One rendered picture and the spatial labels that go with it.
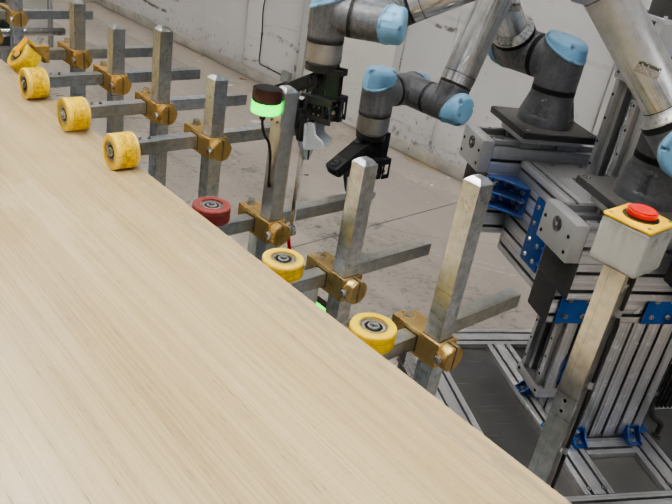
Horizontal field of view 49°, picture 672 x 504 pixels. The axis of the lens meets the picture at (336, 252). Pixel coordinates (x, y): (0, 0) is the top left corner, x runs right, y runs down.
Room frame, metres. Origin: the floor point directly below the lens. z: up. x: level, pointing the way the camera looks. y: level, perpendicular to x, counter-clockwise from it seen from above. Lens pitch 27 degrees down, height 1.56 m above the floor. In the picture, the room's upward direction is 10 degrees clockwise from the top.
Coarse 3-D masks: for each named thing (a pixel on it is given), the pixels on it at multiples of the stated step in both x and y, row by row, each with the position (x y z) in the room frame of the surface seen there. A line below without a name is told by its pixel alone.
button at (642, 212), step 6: (630, 204) 0.91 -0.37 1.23; (636, 204) 0.92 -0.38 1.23; (642, 204) 0.92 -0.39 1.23; (630, 210) 0.90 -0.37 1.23; (636, 210) 0.90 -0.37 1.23; (642, 210) 0.90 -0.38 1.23; (648, 210) 0.90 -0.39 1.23; (654, 210) 0.91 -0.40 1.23; (636, 216) 0.89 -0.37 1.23; (642, 216) 0.89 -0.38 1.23; (648, 216) 0.89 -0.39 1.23; (654, 216) 0.89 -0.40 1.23
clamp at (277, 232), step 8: (256, 200) 1.51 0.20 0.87; (240, 208) 1.48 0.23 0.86; (248, 208) 1.46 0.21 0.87; (256, 208) 1.47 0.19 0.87; (256, 216) 1.44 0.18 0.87; (256, 224) 1.43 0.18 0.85; (264, 224) 1.42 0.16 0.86; (272, 224) 1.41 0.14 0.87; (280, 224) 1.41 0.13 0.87; (256, 232) 1.43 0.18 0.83; (264, 232) 1.41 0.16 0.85; (272, 232) 1.40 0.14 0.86; (280, 232) 1.41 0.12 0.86; (288, 232) 1.42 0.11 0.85; (264, 240) 1.41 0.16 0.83; (272, 240) 1.39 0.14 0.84; (280, 240) 1.41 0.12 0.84
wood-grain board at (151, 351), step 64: (0, 64) 2.08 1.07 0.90; (0, 128) 1.60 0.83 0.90; (0, 192) 1.28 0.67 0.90; (64, 192) 1.32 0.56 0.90; (128, 192) 1.38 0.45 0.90; (0, 256) 1.04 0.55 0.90; (64, 256) 1.08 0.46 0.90; (128, 256) 1.12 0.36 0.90; (192, 256) 1.16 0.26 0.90; (0, 320) 0.87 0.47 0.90; (64, 320) 0.90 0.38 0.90; (128, 320) 0.93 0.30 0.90; (192, 320) 0.96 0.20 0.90; (256, 320) 0.99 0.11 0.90; (320, 320) 1.02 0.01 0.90; (0, 384) 0.74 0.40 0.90; (64, 384) 0.76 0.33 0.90; (128, 384) 0.78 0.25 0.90; (192, 384) 0.80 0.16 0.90; (256, 384) 0.83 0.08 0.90; (320, 384) 0.85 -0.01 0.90; (384, 384) 0.88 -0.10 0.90; (0, 448) 0.63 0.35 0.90; (64, 448) 0.65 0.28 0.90; (128, 448) 0.66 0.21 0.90; (192, 448) 0.68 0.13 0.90; (256, 448) 0.70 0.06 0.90; (320, 448) 0.72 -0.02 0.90; (384, 448) 0.74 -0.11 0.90; (448, 448) 0.76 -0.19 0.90
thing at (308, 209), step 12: (300, 204) 1.56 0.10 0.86; (312, 204) 1.57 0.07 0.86; (324, 204) 1.58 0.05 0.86; (336, 204) 1.61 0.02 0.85; (240, 216) 1.44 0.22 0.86; (288, 216) 1.51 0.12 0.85; (300, 216) 1.53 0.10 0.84; (312, 216) 1.56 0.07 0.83; (228, 228) 1.39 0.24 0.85; (240, 228) 1.42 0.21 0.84; (252, 228) 1.44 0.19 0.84
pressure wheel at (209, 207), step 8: (200, 200) 1.38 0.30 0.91; (208, 200) 1.40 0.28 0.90; (216, 200) 1.40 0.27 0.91; (224, 200) 1.41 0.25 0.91; (200, 208) 1.35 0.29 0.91; (208, 208) 1.35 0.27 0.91; (216, 208) 1.37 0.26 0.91; (224, 208) 1.37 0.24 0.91; (208, 216) 1.34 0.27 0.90; (216, 216) 1.34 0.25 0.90; (224, 216) 1.36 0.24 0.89; (216, 224) 1.34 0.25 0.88; (224, 224) 1.36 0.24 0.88
